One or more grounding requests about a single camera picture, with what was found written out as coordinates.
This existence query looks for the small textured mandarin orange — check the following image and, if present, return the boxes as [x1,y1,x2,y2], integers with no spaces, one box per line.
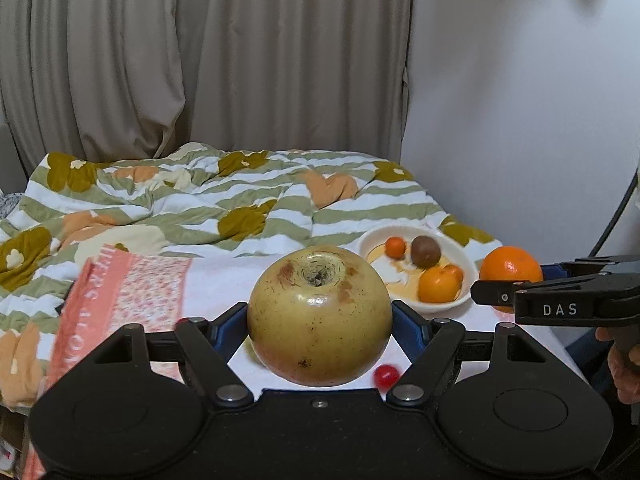
[480,246,544,283]

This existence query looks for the yellow orange fruit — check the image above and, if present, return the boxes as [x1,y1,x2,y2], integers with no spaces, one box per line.
[418,263,464,304]

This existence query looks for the brown kiwi fruit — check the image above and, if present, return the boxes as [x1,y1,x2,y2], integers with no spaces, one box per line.
[410,235,442,270]

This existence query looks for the tiny orange kumquat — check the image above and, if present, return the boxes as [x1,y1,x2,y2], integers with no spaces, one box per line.
[384,236,407,260]

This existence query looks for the large yellow apple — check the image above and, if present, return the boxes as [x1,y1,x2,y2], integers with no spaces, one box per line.
[246,246,393,387]

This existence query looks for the person's right hand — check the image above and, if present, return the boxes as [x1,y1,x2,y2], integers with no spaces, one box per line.
[596,327,640,405]

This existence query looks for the cream ceramic bowl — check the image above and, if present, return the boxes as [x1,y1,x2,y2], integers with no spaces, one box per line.
[357,224,478,314]

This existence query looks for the pink floral towel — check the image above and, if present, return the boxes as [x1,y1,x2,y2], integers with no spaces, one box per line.
[22,244,586,480]

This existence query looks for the green striped floral blanket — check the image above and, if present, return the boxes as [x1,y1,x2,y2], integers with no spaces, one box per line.
[1,142,498,408]

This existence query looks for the grey sofa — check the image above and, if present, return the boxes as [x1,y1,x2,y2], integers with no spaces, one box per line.
[0,124,27,193]

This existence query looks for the beige curtain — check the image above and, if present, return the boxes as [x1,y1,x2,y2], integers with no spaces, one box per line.
[1,0,412,171]

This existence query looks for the black cable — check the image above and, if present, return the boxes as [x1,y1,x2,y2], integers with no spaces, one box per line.
[588,169,640,258]

